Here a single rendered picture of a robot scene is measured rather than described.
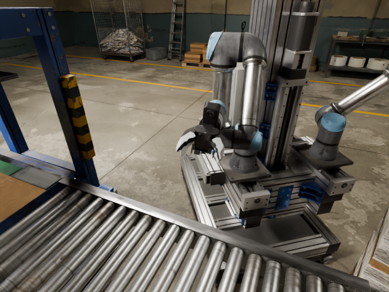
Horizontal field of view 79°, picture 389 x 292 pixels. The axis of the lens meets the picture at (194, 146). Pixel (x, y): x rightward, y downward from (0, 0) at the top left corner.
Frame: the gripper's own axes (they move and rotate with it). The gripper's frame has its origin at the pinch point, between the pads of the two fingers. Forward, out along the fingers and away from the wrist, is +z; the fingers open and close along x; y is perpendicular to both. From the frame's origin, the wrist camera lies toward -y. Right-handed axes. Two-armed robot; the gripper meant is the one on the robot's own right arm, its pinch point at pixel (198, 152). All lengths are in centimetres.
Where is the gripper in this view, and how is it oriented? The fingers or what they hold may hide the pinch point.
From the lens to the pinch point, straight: 61.2
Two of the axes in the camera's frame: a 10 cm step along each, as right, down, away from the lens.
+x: -9.7, -2.1, 1.3
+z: -2.2, 5.1, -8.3
